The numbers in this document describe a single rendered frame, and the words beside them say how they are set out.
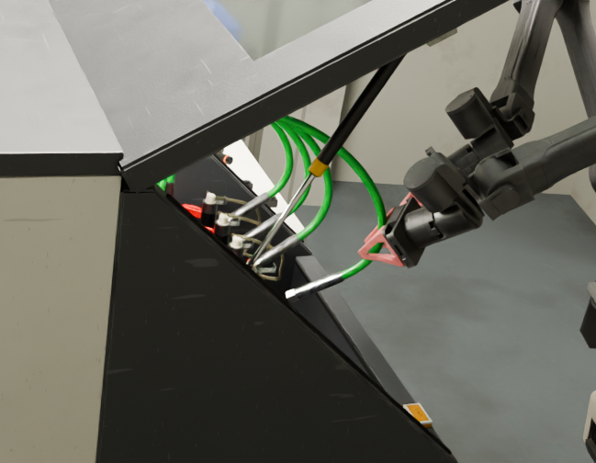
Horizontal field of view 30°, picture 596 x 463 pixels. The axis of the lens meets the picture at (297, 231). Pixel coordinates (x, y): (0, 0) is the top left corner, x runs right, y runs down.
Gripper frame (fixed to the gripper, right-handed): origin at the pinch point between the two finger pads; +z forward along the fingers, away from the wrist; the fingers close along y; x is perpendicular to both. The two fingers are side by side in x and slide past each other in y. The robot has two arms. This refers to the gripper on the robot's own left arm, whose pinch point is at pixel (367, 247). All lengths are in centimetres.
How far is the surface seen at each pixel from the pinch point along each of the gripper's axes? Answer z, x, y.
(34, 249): 3, -38, 48
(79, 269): 2, -32, 45
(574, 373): 78, 146, -155
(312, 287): 9.3, 0.5, 5.3
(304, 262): 38, 13, -30
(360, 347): 20.6, 22.0, -8.2
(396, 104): 143, 68, -262
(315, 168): -17.6, -23.6, 22.3
